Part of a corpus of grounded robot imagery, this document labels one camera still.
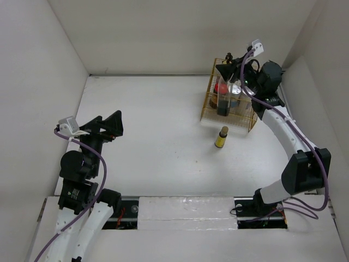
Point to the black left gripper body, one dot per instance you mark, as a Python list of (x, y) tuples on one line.
[(94, 139)]

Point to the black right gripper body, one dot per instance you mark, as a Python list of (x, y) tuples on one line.
[(250, 77)]

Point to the clear gold spout oil bottle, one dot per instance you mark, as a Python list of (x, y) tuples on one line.
[(223, 106)]

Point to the silver lid salt shaker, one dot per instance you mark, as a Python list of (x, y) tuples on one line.
[(235, 92)]

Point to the red lid chili sauce jar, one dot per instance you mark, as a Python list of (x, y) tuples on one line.
[(219, 89)]

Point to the silver lid spice shaker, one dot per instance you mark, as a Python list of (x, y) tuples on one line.
[(245, 103)]

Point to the small yellow label bottle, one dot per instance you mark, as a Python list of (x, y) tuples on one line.
[(221, 138)]

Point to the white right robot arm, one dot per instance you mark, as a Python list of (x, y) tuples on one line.
[(308, 165)]

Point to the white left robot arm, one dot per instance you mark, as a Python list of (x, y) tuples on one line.
[(84, 204)]

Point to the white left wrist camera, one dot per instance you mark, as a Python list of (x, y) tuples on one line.
[(68, 126)]

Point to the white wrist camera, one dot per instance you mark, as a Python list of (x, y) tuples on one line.
[(254, 49), (68, 126)]

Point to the gold wire mesh rack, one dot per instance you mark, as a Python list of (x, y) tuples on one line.
[(240, 122)]

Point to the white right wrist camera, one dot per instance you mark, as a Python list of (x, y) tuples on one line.
[(254, 49)]

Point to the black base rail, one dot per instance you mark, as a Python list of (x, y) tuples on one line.
[(190, 213)]

